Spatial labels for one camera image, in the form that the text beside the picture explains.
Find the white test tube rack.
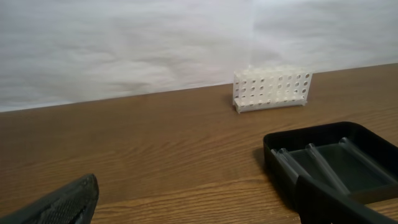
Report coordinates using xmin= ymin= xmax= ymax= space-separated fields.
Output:
xmin=232 ymin=65 xmax=313 ymax=114

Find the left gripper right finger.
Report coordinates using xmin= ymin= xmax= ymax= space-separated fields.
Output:
xmin=294 ymin=174 xmax=398 ymax=224

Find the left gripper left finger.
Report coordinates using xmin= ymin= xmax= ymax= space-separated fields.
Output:
xmin=0 ymin=173 xmax=100 ymax=224

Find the black tray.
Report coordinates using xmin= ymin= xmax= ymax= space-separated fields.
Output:
xmin=262 ymin=121 xmax=398 ymax=212

